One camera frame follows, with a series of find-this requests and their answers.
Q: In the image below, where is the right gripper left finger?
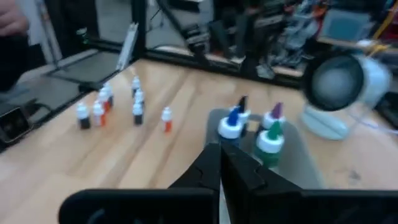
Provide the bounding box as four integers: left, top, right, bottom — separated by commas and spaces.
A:
58, 142, 222, 224

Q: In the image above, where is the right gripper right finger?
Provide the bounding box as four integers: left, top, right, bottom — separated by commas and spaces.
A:
220, 139, 398, 224

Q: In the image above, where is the green food coloring bottle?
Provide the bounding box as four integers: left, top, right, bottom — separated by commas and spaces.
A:
252, 120, 286, 170

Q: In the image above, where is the blue food coloring bottle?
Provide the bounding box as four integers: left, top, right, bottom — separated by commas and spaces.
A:
216, 105, 246, 149

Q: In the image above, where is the purple food coloring bottle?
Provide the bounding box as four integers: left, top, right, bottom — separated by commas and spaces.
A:
260, 101, 287, 133

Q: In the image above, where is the black food coloring bottle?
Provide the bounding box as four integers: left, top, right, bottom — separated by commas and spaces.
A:
235, 95, 253, 138

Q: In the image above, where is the small dark dropper bottle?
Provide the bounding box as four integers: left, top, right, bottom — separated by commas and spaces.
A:
104, 81, 115, 107
76, 101, 92, 131
134, 88, 146, 108
131, 75, 142, 97
131, 102, 144, 126

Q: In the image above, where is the gray plastic bin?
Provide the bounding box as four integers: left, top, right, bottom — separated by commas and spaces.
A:
203, 107, 326, 191

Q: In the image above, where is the white spot lamp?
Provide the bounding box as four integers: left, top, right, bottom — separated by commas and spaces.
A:
298, 51, 393, 141

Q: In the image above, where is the white corner strip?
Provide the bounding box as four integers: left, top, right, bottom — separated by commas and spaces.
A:
116, 21, 140, 72

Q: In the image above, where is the gray equipment box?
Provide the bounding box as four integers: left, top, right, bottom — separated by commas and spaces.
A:
319, 7, 374, 42

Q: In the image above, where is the person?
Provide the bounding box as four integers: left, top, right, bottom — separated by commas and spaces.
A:
0, 0, 32, 94

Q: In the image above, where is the person's hand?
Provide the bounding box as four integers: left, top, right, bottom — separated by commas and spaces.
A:
0, 0, 31, 38

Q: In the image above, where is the white lamp cable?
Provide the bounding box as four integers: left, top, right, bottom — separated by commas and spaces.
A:
349, 111, 398, 137

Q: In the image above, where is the black frame clamp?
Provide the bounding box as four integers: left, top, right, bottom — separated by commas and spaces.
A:
78, 80, 104, 93

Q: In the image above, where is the black table-edge camera box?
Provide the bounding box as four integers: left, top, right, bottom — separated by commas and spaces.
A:
0, 105, 34, 144

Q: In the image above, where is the yellow hanging cable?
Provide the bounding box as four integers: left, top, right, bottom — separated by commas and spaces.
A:
371, 4, 398, 52

